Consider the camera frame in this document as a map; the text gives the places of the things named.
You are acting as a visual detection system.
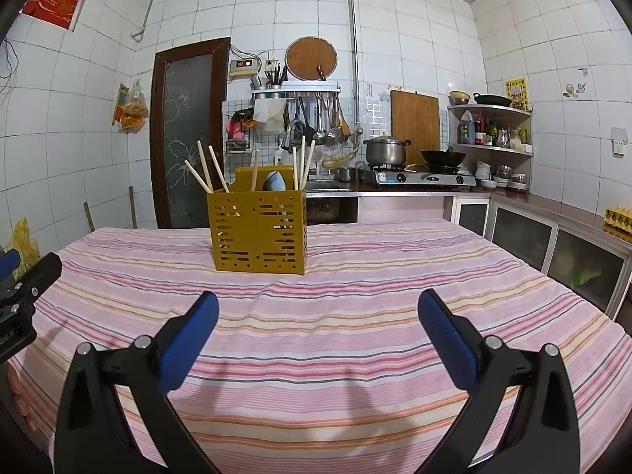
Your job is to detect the steel sink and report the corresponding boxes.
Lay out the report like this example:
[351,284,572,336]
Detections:
[305,180,352,193]

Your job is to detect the decorative wall hooks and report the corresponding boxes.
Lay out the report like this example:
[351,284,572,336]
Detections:
[564,66,592,98]

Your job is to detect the steel faucet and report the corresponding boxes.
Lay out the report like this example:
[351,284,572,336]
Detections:
[279,119,309,159]

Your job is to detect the round wooden board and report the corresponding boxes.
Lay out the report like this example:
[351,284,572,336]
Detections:
[285,36,339,81]

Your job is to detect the black wok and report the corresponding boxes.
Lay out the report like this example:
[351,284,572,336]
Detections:
[421,149,467,169]

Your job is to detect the black pan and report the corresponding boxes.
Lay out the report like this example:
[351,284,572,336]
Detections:
[472,93,513,108]

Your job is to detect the controller box with red display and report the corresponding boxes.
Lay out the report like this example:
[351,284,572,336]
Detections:
[228,58,260,80]

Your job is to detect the hanging beige cloth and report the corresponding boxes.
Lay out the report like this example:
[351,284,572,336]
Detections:
[253,100,287,132]

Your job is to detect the rectangular wooden cutting board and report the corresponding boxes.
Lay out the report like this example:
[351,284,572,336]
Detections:
[390,90,440,165]

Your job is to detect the yellow plastic bag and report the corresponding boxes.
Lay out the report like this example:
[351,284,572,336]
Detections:
[4,218,41,272]

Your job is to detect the grey wall pipe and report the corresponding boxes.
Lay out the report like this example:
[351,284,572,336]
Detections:
[131,0,359,102]

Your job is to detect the pink striped tablecloth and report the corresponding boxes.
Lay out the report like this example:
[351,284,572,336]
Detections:
[7,217,623,474]

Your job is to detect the row of bottles and jars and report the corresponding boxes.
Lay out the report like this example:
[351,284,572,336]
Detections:
[474,116,533,151]

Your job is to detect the yellow perforated utensil holder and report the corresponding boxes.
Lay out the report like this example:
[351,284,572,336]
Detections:
[206,167,308,276]

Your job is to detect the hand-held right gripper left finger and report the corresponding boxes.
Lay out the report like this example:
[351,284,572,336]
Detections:
[53,290,220,474]

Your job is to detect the red rubber gloves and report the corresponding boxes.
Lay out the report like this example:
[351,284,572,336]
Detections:
[224,107,255,139]

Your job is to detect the metal wall rack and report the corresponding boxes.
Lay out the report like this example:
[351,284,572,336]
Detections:
[251,81,341,101]

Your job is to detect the stack of white bowls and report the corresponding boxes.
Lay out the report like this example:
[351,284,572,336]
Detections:
[474,159,529,192]

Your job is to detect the brown frosted glass door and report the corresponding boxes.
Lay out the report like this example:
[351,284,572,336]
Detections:
[149,37,232,230]

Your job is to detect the hanging card packet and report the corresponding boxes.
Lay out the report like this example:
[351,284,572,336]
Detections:
[112,84,130,126]

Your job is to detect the egg tray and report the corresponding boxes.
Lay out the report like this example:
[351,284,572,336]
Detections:
[603,206,632,235]

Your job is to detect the row of hanging kitchen utensils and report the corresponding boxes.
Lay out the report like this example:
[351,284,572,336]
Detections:
[284,94,352,146]

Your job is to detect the steel gas stove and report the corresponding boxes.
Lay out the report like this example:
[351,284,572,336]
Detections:
[359,165,478,188]

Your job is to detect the steel pot with lid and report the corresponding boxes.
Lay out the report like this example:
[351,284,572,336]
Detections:
[363,135,412,167]

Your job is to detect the yellow wall poster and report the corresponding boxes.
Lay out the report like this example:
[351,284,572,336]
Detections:
[504,77,530,111]

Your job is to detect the grey corner shelf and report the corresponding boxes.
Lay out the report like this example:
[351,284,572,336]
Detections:
[447,103,534,157]

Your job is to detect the cup of dark utensils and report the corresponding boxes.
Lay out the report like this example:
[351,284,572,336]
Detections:
[264,63,288,88]

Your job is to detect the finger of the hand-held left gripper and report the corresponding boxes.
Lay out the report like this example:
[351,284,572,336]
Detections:
[0,251,21,284]
[0,253,63,313]

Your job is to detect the yellow hose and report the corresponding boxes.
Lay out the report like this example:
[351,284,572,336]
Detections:
[321,145,363,169]

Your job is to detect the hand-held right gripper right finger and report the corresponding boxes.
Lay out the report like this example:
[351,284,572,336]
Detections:
[417,288,581,474]

